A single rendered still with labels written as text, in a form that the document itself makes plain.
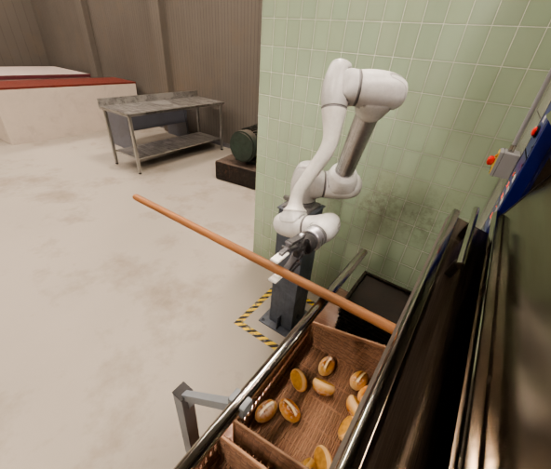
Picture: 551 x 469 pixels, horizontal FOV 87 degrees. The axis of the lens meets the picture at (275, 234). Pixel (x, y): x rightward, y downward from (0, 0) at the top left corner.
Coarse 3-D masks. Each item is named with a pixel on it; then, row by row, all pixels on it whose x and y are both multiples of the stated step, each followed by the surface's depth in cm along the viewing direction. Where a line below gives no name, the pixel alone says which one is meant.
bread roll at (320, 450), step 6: (318, 450) 101; (324, 450) 100; (318, 456) 100; (324, 456) 99; (330, 456) 100; (318, 462) 99; (324, 462) 98; (330, 462) 98; (318, 468) 98; (324, 468) 97
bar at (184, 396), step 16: (352, 272) 102; (336, 288) 93; (320, 304) 86; (304, 320) 81; (288, 336) 76; (288, 352) 74; (272, 368) 69; (256, 384) 65; (176, 400) 85; (192, 400) 79; (208, 400) 71; (224, 400) 67; (240, 400) 62; (192, 416) 91; (224, 416) 59; (240, 416) 62; (192, 432) 95; (208, 432) 56; (224, 432) 58; (192, 448) 54; (208, 448) 55; (192, 464) 52
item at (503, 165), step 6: (504, 150) 121; (498, 156) 119; (504, 156) 118; (510, 156) 117; (516, 156) 116; (498, 162) 120; (504, 162) 119; (510, 162) 118; (516, 162) 117; (492, 168) 122; (498, 168) 121; (504, 168) 120; (510, 168) 119; (492, 174) 123; (498, 174) 122; (504, 174) 120; (510, 174) 119
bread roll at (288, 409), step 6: (282, 402) 115; (288, 402) 114; (282, 408) 113; (288, 408) 112; (294, 408) 112; (282, 414) 113; (288, 414) 111; (294, 414) 111; (300, 414) 113; (288, 420) 112; (294, 420) 111
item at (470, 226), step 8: (472, 216) 76; (472, 224) 72; (464, 232) 76; (472, 232) 69; (464, 240) 66; (464, 248) 62; (464, 256) 60; (456, 264) 59; (464, 264) 58; (448, 272) 63
